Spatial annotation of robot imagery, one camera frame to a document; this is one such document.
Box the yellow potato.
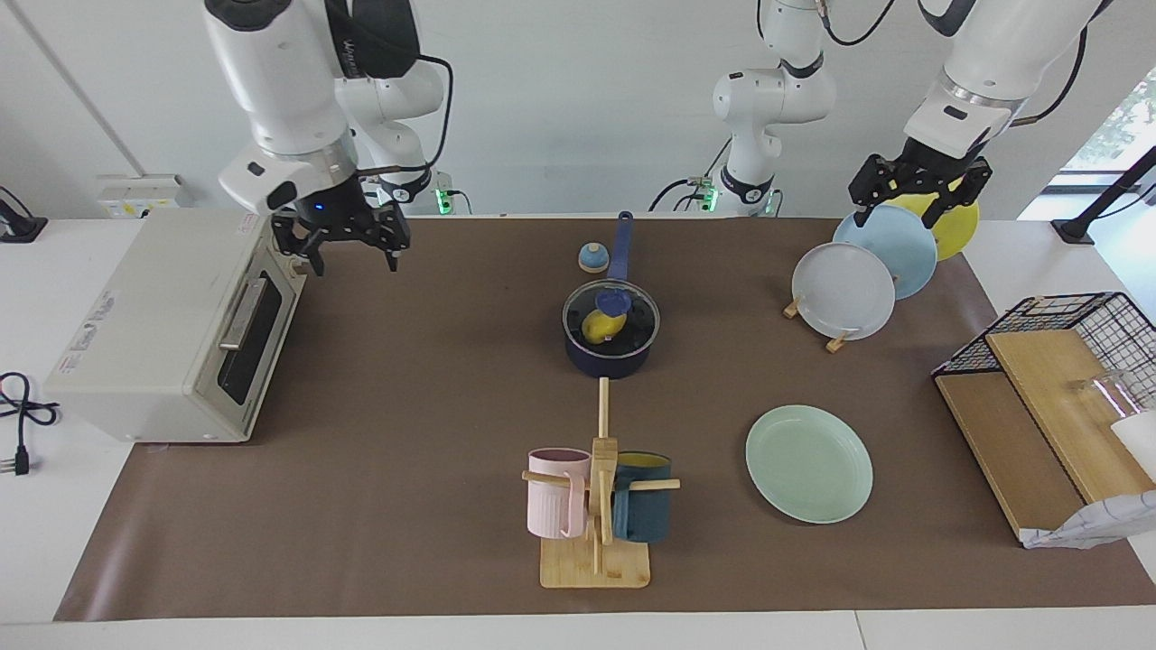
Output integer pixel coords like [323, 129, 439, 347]
[583, 307, 629, 346]

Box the glass lid blue knob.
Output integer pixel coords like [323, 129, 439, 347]
[562, 279, 661, 359]

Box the yellow plate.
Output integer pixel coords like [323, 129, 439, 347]
[908, 181, 980, 263]

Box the light blue plate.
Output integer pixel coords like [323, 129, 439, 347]
[833, 205, 938, 301]

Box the grey plate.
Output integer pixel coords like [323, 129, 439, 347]
[791, 242, 896, 341]

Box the wooden plate rack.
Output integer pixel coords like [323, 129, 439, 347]
[782, 289, 855, 355]

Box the pale green plate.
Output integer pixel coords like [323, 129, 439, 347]
[745, 404, 874, 525]

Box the black angled stand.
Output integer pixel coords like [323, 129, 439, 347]
[1052, 144, 1156, 246]

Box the brown table mat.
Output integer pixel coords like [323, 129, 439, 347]
[54, 217, 1156, 622]

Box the beige toaster oven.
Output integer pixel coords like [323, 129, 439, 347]
[43, 208, 308, 445]

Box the clear glass cup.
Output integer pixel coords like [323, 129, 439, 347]
[1070, 370, 1142, 427]

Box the wooden two-tier shelf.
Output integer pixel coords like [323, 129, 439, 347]
[935, 330, 1156, 543]

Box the black stand base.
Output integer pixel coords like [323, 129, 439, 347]
[0, 185, 49, 244]

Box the pink ribbed mug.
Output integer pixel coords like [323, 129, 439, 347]
[527, 448, 592, 540]

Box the white cup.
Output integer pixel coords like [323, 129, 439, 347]
[1111, 411, 1156, 480]

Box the white printed plastic bag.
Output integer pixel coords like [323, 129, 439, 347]
[1021, 492, 1156, 551]

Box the dark teal mug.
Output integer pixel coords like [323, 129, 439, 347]
[612, 451, 674, 543]

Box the wooden mug tree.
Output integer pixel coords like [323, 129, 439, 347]
[521, 377, 681, 590]

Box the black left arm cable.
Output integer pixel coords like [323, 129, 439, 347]
[816, 0, 897, 48]

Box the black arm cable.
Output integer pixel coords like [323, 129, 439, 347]
[357, 52, 453, 177]
[816, 0, 897, 48]

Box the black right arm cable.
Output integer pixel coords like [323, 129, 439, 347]
[357, 52, 453, 177]

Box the white wall socket box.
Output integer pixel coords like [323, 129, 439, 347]
[95, 173, 187, 219]

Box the black wire basket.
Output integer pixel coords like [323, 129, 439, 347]
[933, 292, 1156, 416]

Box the black pot blue handle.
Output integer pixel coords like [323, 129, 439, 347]
[562, 211, 662, 378]

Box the black power cord plug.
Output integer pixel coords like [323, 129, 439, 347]
[0, 372, 61, 478]

